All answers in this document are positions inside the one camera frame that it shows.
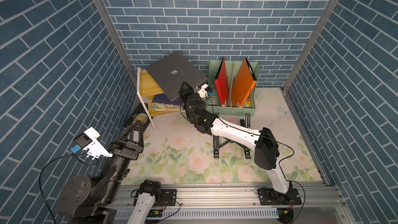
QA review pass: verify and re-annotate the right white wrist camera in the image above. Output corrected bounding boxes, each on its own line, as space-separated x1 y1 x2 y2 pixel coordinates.
197 84 212 99

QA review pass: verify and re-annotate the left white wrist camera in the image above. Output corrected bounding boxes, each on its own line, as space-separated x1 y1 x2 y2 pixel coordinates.
70 127 113 160

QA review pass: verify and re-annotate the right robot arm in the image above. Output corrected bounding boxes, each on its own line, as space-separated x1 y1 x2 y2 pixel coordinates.
179 82 291 194

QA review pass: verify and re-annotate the red file folder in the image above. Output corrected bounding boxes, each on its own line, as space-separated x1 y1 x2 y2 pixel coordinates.
214 58 229 106

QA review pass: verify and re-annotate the grey laptop computer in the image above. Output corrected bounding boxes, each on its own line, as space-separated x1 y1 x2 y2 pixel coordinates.
146 51 207 101

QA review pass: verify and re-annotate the orange file folder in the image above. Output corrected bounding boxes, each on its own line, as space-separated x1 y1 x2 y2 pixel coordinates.
231 58 257 108

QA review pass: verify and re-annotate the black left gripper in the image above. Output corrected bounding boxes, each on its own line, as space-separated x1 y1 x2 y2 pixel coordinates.
98 120 143 203

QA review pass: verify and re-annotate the floral table mat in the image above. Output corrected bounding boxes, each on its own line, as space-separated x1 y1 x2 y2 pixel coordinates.
122 88 321 186

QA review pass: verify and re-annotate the wooden white-framed shelf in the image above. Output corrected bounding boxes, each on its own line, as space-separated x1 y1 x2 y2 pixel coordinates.
137 67 173 131

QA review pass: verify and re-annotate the dark blue book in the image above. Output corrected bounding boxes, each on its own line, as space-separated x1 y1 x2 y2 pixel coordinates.
152 93 183 106

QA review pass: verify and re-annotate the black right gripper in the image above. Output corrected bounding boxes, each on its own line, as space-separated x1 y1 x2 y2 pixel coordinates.
182 82 198 123

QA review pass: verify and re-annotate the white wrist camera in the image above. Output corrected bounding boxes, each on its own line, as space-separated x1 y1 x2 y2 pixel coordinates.
197 84 212 99
70 127 113 160

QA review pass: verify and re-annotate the black folding laptop stand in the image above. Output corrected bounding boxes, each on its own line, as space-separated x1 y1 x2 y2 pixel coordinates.
210 114 255 159

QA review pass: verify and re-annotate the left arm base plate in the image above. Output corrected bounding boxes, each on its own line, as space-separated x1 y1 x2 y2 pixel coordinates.
154 189 177 207

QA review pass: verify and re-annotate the aluminium frame rail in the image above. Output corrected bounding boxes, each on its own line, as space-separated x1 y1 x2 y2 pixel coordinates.
81 183 355 224

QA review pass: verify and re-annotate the yellow-green illustrated book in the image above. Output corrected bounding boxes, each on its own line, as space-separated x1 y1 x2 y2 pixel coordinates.
150 102 182 112

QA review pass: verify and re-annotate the mint green file organizer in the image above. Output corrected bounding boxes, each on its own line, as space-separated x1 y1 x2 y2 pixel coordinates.
207 59 259 116

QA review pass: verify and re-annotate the small black circuit board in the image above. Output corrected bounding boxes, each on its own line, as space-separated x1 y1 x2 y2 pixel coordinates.
147 209 163 219

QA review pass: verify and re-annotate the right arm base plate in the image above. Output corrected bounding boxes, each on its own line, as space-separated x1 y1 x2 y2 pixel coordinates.
257 187 302 206

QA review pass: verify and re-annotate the black book gold emblem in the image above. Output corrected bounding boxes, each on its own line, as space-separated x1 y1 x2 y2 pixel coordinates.
122 104 150 132

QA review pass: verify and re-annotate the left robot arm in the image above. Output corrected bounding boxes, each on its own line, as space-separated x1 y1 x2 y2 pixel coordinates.
57 120 144 224

